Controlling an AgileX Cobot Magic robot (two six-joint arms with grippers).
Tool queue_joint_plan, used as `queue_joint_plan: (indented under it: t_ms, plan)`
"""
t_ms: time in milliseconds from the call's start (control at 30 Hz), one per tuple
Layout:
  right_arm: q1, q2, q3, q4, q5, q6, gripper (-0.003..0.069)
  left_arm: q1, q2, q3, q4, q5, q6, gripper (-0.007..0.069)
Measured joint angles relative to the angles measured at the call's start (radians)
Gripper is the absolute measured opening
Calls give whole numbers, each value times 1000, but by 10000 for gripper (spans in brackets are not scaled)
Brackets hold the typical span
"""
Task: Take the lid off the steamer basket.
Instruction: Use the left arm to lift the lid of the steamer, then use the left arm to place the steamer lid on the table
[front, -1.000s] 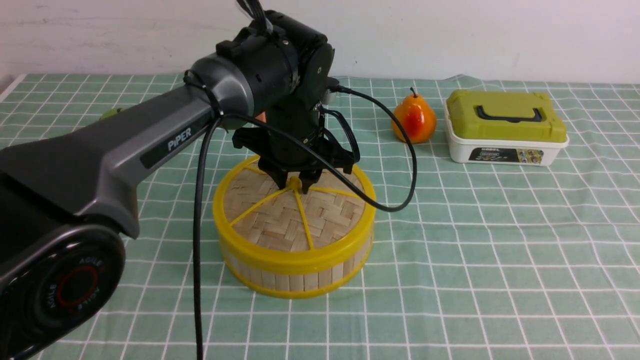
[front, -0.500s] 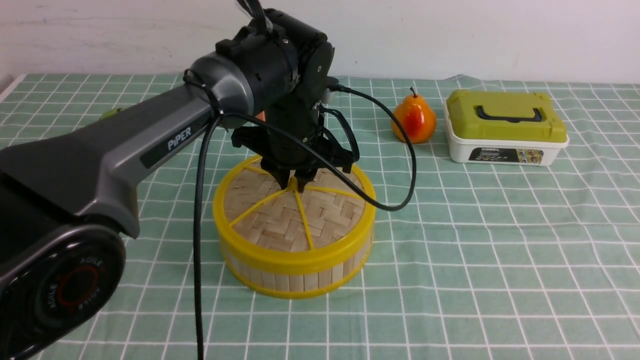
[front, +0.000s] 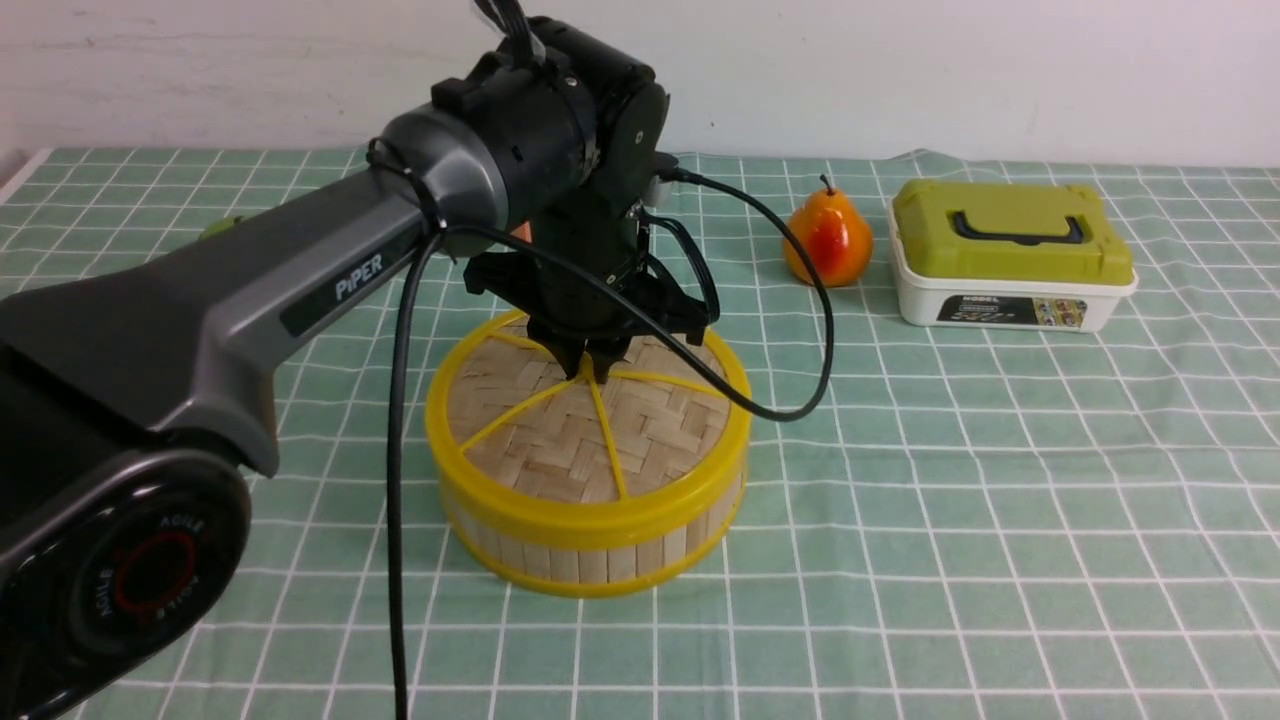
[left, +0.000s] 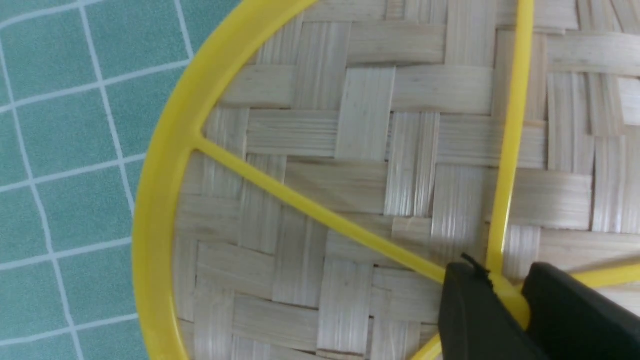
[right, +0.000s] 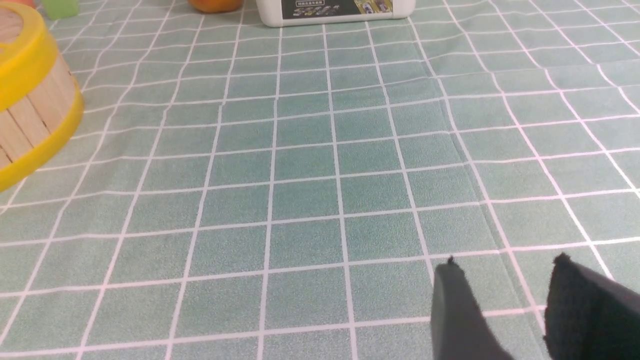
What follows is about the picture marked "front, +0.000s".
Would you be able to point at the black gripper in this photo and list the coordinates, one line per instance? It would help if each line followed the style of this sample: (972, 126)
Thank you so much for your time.
(589, 283)

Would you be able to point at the orange toy pear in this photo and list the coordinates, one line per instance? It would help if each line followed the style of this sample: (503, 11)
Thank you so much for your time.
(836, 237)

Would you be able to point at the green toy watermelon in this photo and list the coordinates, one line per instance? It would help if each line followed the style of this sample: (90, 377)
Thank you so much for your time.
(221, 225)

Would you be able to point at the yellow bamboo steamer basket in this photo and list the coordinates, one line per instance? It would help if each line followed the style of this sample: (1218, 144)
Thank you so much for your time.
(590, 560)

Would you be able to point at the yellow woven steamer lid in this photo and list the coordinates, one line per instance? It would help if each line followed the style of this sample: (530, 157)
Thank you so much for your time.
(652, 456)

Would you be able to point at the green lidded white box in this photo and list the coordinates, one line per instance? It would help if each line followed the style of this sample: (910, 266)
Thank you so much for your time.
(1041, 257)

